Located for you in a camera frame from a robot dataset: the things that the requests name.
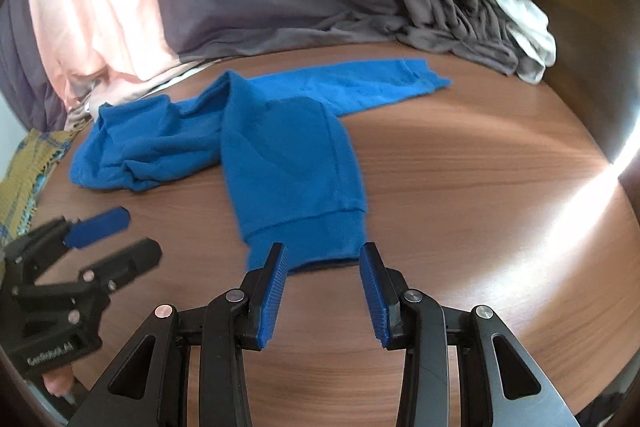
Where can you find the pink cloth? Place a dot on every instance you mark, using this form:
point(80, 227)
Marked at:
point(90, 7)

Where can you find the dark brown wooden furniture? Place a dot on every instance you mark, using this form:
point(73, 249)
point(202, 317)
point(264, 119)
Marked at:
point(590, 32)

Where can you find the white cloth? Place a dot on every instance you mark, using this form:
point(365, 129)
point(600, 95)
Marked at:
point(525, 32)

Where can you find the yellow patterned cloth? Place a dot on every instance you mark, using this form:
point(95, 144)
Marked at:
point(30, 167)

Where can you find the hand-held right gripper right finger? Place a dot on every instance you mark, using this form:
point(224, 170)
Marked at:
point(372, 297)

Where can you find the person's left hand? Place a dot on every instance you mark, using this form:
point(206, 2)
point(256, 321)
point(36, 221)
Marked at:
point(57, 382)

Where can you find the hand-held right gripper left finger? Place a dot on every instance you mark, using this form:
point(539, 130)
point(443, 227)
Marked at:
point(272, 302)

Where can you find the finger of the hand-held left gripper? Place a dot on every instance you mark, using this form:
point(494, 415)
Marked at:
point(130, 259)
point(97, 227)

